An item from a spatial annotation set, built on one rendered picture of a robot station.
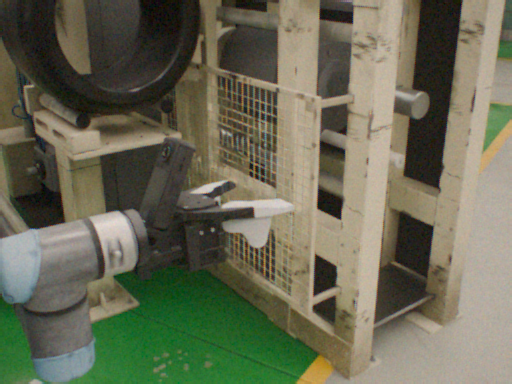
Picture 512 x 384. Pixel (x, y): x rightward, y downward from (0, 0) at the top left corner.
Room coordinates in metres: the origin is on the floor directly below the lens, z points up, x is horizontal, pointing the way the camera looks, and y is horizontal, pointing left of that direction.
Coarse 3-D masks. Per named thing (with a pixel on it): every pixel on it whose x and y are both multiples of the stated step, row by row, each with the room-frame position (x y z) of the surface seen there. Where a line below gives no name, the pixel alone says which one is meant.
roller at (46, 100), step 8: (40, 96) 1.95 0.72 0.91; (48, 96) 1.91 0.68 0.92; (48, 104) 1.87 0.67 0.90; (56, 104) 1.82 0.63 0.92; (64, 104) 1.80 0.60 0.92; (56, 112) 1.82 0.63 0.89; (64, 112) 1.76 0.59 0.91; (72, 112) 1.72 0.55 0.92; (80, 112) 1.70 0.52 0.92; (72, 120) 1.70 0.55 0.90; (80, 120) 1.68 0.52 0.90; (88, 120) 1.69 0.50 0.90
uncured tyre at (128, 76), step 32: (0, 0) 1.73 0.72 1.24; (32, 0) 1.61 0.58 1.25; (160, 0) 2.10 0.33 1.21; (192, 0) 1.89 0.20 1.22; (0, 32) 1.75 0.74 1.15; (32, 32) 1.61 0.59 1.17; (160, 32) 2.10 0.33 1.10; (192, 32) 1.89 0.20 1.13; (32, 64) 1.62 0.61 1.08; (64, 64) 1.63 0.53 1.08; (128, 64) 2.05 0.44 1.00; (160, 64) 2.02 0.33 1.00; (64, 96) 1.66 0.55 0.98; (96, 96) 1.69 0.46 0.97; (128, 96) 1.74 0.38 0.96; (160, 96) 1.84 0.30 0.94
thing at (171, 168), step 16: (176, 144) 0.69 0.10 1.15; (192, 144) 0.70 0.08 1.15; (160, 160) 0.70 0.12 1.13; (176, 160) 0.68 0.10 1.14; (160, 176) 0.68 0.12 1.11; (176, 176) 0.67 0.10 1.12; (160, 192) 0.67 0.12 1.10; (176, 192) 0.67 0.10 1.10; (144, 208) 0.68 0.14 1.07; (160, 208) 0.66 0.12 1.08; (160, 224) 0.65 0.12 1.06
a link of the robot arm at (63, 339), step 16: (16, 304) 0.64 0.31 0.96; (80, 304) 0.58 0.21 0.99; (32, 320) 0.57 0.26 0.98; (48, 320) 0.56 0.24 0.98; (64, 320) 0.57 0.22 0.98; (80, 320) 0.58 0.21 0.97; (32, 336) 0.57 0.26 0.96; (48, 336) 0.56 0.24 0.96; (64, 336) 0.57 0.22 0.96; (80, 336) 0.58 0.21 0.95; (32, 352) 0.57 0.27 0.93; (48, 352) 0.56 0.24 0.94; (64, 352) 0.56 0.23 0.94; (80, 352) 0.57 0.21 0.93; (48, 368) 0.56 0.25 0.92; (64, 368) 0.56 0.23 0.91; (80, 368) 0.57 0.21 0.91
